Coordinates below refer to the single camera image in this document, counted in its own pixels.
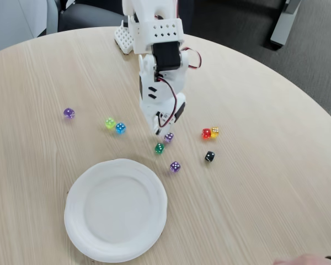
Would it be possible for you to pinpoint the white paper plate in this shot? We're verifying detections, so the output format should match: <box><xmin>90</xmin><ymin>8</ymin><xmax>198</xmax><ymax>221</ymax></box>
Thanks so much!
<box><xmin>63</xmin><ymin>158</ymin><xmax>168</xmax><ymax>263</ymax></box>

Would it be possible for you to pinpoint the person's hand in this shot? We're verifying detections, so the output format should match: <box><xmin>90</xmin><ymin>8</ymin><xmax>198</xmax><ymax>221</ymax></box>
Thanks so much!
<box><xmin>273</xmin><ymin>253</ymin><xmax>328</xmax><ymax>265</ymax></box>

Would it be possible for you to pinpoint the dark grey chair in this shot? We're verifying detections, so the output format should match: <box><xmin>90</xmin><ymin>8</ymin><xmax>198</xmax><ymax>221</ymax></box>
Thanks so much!
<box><xmin>57</xmin><ymin>0</ymin><xmax>125</xmax><ymax>33</ymax></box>

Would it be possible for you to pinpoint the grey desk leg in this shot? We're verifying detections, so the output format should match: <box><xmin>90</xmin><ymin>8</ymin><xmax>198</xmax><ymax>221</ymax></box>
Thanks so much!
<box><xmin>270</xmin><ymin>0</ymin><xmax>302</xmax><ymax>46</ymax></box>

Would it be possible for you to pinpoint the white cabinet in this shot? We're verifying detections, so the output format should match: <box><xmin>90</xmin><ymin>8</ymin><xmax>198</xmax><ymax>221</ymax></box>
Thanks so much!
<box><xmin>0</xmin><ymin>0</ymin><xmax>48</xmax><ymax>55</ymax></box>

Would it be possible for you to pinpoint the white perforated base plate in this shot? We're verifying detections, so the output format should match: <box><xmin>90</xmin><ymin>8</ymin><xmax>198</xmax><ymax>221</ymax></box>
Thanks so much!
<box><xmin>113</xmin><ymin>20</ymin><xmax>135</xmax><ymax>55</ymax></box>

